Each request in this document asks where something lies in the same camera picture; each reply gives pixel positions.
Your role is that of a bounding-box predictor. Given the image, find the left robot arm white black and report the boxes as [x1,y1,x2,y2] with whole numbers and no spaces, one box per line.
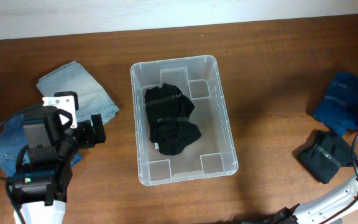
[6,106,106,223]

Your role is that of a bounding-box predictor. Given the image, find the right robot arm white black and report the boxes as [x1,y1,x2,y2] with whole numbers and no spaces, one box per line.
[260,161,358,224]

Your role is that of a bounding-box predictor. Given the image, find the clear plastic storage bin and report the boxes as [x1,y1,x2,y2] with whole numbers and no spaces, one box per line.
[131,55,239,186]

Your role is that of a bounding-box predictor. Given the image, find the black garment with tape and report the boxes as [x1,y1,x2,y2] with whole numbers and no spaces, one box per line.
[144,83,202,156]

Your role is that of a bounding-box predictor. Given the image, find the light blue jeans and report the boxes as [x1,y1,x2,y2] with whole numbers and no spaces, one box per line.
[37,61,119,124]

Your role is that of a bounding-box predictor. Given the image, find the dark blue folded jeans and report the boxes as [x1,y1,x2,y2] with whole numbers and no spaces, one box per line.
[0,113,83,178]

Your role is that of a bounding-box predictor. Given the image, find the teal blue garment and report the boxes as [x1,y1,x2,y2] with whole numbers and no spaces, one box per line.
[313,72,358,136]

